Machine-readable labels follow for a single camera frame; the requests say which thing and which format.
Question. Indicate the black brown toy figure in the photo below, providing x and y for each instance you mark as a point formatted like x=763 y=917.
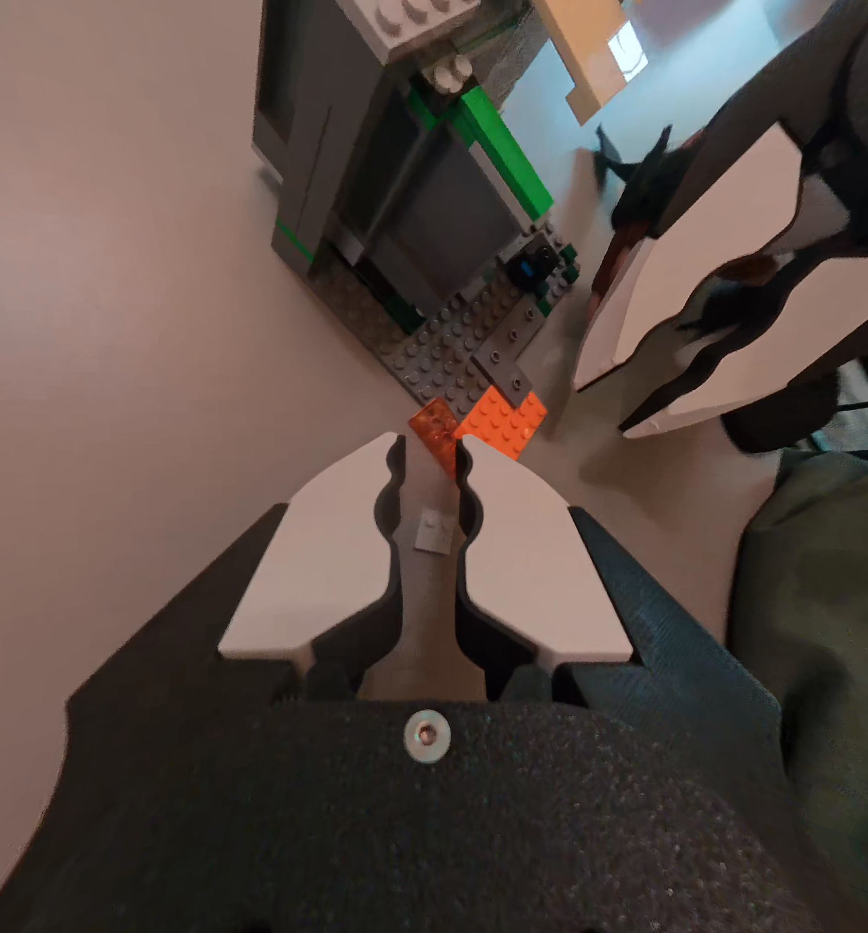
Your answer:
x=649 y=189

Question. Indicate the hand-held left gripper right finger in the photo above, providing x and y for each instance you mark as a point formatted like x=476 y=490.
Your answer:
x=543 y=568

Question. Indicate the person's dark green clothing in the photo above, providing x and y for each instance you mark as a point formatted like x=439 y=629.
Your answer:
x=827 y=619

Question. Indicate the small light grey tile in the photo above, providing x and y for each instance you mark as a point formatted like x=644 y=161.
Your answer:
x=434 y=530

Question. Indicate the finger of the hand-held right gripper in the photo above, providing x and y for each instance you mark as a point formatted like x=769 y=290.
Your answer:
x=718 y=219
x=791 y=335

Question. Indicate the transparent orange brick plate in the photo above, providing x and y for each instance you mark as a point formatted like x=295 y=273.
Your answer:
x=434 y=434

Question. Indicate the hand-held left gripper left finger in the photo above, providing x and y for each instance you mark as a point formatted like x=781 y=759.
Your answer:
x=313 y=561

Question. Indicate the grey toy brick building model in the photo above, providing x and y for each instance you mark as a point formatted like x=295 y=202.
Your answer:
x=404 y=204

